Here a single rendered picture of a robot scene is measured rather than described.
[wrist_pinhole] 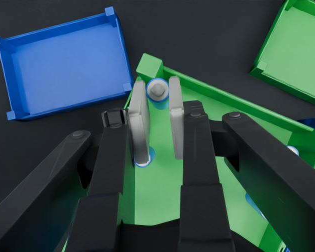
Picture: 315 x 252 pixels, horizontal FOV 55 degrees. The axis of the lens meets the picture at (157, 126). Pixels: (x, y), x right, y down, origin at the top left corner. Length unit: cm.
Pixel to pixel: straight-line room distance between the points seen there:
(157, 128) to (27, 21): 62
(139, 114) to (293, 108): 68
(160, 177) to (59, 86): 52
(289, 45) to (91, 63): 49
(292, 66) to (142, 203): 57
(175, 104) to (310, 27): 72
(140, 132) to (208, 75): 63
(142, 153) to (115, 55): 64
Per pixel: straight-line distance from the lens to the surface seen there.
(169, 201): 37
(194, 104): 18
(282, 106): 81
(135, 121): 16
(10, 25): 92
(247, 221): 38
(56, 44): 85
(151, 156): 30
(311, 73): 84
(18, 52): 89
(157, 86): 22
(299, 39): 85
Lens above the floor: 76
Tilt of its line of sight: 86 degrees down
